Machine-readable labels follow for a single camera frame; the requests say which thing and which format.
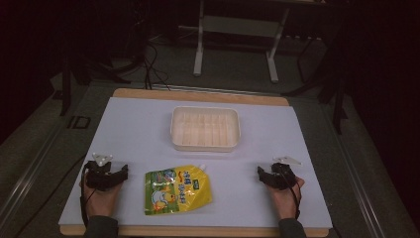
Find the white metal stand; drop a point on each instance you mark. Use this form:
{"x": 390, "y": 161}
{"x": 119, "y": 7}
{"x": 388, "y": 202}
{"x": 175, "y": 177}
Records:
{"x": 237, "y": 28}

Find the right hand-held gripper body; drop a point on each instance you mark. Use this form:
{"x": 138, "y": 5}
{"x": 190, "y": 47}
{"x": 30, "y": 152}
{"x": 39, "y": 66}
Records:
{"x": 282, "y": 177}

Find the white table mat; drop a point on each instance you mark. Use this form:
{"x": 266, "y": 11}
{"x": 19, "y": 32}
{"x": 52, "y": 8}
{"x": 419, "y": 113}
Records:
{"x": 138, "y": 132}

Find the person's right hand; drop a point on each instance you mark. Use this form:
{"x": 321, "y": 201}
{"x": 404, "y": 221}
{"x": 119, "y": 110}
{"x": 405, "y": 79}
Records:
{"x": 285, "y": 201}

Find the yellow spouted drink pouch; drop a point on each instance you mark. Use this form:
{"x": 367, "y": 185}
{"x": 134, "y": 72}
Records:
{"x": 178, "y": 191}

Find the person's left hand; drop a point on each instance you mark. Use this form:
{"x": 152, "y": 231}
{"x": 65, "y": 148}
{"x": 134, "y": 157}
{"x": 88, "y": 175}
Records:
{"x": 100, "y": 200}

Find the white plastic tray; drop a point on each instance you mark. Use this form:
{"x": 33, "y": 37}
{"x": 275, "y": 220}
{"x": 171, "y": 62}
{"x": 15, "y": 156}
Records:
{"x": 204, "y": 129}

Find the metal floor rail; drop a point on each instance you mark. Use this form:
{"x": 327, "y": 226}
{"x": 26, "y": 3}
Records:
{"x": 356, "y": 172}
{"x": 29, "y": 178}

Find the black metal stand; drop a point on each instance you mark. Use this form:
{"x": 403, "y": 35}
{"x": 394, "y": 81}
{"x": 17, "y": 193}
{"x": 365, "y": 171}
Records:
{"x": 336, "y": 99}
{"x": 66, "y": 86}

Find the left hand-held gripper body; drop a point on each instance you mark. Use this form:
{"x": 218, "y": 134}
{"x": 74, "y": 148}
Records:
{"x": 99, "y": 177}

